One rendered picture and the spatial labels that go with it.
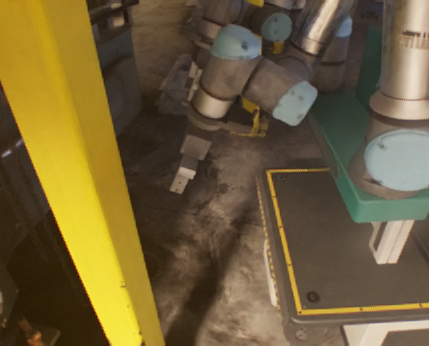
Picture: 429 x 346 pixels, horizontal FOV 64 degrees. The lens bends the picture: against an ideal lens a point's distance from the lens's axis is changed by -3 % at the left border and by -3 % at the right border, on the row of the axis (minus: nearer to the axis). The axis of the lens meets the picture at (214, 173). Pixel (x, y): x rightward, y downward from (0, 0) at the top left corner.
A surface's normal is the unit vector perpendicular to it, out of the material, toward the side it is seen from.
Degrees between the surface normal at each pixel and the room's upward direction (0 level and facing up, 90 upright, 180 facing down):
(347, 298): 0
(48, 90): 90
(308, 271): 0
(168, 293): 0
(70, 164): 90
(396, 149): 97
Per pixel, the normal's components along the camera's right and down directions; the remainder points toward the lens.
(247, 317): -0.04, -0.80
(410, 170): -0.36, 0.66
